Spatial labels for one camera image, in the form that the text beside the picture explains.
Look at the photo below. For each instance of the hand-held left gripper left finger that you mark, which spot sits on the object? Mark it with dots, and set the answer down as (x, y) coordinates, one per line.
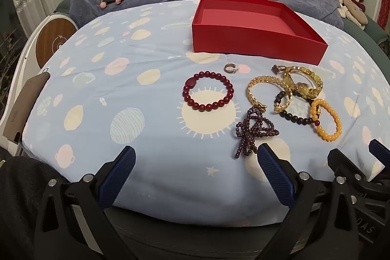
(118, 174)

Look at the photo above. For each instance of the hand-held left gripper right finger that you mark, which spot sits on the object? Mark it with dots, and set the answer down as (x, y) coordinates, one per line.
(277, 177)

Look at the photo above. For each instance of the red cardboard box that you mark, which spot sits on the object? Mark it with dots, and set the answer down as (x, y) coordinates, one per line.
(259, 43)

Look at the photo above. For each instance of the dark green bed frame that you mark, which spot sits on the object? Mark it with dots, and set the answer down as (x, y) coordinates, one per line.
(370, 31)

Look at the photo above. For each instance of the dry plant twigs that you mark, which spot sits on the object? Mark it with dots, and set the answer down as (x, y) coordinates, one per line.
(7, 62)

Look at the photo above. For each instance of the thin gold bangle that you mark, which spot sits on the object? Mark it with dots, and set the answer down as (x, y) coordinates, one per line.
(286, 74)

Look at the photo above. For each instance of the white device with wooden disc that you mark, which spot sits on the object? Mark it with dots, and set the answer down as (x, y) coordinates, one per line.
(51, 40)

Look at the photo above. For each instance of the person's dark clothed leg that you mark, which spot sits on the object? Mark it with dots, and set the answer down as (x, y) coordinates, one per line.
(18, 202)

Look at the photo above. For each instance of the light blue planet-print sheet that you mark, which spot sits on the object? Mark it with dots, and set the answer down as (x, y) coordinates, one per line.
(122, 95)

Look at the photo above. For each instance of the beige plush toy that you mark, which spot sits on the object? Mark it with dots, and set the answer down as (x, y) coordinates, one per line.
(355, 11)

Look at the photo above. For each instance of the brown flat object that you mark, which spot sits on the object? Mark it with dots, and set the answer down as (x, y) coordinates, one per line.
(21, 107)

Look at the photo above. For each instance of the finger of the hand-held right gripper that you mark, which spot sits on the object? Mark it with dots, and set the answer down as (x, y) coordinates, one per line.
(341, 161)
(379, 148)

